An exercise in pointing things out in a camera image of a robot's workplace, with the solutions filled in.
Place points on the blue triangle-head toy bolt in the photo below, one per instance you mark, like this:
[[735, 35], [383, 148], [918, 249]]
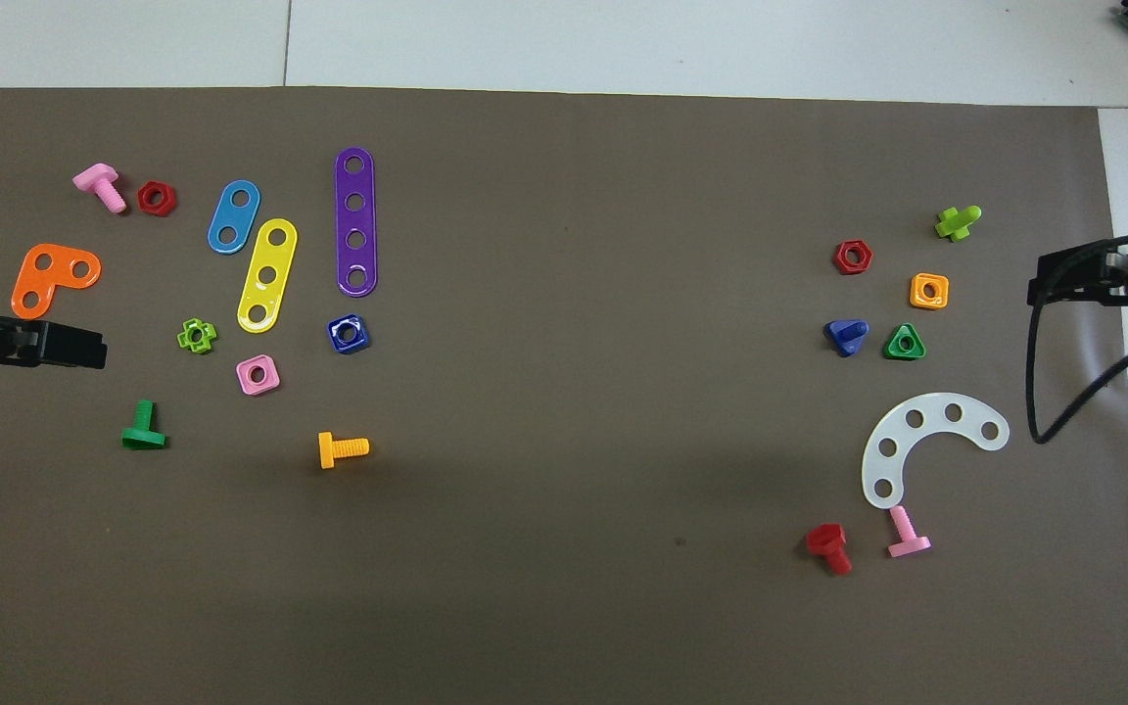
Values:
[[843, 333]]

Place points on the blue square toy nut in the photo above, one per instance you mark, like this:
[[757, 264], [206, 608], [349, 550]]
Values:
[[362, 343]]

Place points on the orange L-shaped plate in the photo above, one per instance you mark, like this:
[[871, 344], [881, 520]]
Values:
[[43, 279]]

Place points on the lime cross toy nut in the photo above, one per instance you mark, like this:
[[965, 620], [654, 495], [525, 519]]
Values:
[[183, 339]]

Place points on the green plastic toy bolt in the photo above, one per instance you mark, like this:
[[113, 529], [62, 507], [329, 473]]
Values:
[[143, 438]]

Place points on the lime cross-head toy bolt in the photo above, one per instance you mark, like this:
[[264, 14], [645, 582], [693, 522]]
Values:
[[954, 225]]

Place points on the orange square toy nut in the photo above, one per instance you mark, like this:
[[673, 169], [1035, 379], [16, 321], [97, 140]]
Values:
[[916, 301]]

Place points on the pink plastic toy bolt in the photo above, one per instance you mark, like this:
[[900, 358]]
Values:
[[907, 543], [99, 179]]

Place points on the pink square toy nut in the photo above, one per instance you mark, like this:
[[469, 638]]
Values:
[[243, 385]]

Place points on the red hexagon toy nut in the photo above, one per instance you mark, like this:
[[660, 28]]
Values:
[[170, 201], [866, 262]]

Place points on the white curved perforated plate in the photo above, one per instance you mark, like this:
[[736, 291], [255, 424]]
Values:
[[934, 409]]

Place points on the green triangle toy nut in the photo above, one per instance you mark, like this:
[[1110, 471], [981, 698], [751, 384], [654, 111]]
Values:
[[892, 352]]

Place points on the blue two-hole plate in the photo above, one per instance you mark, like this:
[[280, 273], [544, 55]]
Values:
[[234, 216]]

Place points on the yellow three-hole plate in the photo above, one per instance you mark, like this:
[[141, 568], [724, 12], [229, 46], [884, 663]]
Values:
[[272, 256]]

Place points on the orange plastic toy bolt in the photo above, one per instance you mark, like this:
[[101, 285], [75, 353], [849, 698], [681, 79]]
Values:
[[329, 450]]

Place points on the purple four-hole plate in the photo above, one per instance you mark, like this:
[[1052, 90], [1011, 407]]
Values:
[[355, 220]]

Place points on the red plastic toy bolt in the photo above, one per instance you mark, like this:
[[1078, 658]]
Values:
[[826, 539]]

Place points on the brown table mat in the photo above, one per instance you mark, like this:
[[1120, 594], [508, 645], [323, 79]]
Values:
[[681, 196]]

